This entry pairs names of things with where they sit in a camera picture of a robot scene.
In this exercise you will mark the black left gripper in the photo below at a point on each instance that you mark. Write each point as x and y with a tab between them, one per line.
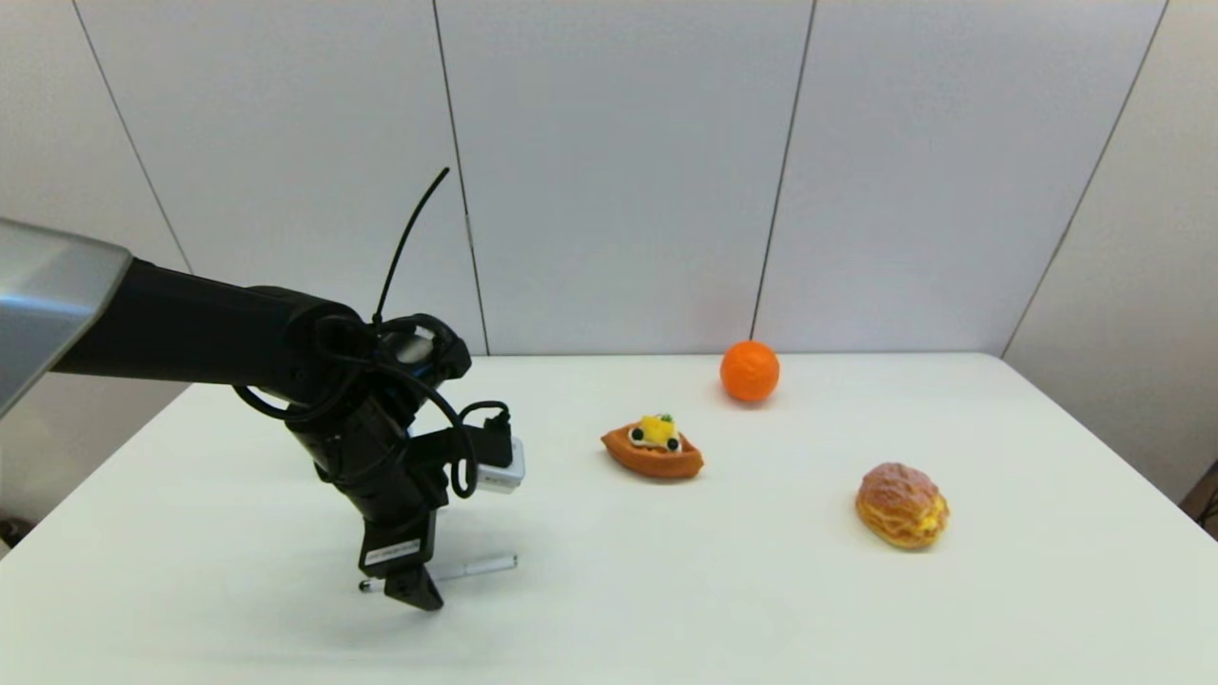
385	495

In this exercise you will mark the orange fruit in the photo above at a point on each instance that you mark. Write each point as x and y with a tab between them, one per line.
750	370

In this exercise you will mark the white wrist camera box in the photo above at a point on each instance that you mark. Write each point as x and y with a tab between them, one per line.
501	468

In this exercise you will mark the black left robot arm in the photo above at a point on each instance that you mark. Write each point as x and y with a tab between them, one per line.
190	328

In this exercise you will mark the cream puff pastry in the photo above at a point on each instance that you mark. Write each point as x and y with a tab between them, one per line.
900	506

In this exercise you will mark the boat-shaped fruit tart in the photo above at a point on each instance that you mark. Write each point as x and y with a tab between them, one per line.
652	454

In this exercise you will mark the white ballpoint pen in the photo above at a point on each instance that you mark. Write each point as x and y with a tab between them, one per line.
476	568

